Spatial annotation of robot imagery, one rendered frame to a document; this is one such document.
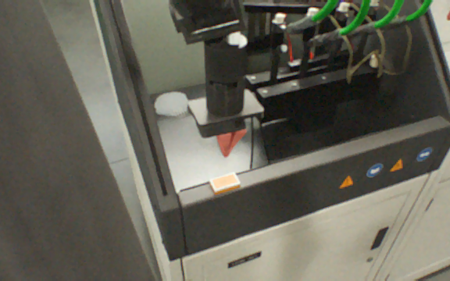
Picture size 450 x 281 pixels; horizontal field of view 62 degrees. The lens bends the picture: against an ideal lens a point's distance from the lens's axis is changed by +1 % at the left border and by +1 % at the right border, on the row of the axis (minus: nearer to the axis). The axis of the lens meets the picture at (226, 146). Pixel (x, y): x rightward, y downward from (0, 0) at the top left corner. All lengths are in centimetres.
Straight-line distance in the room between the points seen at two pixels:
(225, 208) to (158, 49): 54
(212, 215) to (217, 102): 26
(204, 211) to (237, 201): 7
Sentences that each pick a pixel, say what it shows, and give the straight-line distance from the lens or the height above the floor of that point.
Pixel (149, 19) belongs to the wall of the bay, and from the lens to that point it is 104.
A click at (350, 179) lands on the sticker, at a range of 85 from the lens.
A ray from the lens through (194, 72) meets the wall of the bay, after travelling 115.
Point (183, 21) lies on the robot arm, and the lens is 46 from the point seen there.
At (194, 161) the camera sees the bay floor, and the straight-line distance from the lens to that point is 90.
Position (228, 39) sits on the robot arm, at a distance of 50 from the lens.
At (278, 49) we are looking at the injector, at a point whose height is 108.
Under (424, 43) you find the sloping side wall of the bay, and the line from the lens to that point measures 97.
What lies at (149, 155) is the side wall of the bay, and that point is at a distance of 66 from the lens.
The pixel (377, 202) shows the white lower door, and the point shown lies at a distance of 101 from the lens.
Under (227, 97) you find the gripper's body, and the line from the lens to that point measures 52.
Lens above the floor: 147
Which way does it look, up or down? 42 degrees down
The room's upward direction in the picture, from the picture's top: straight up
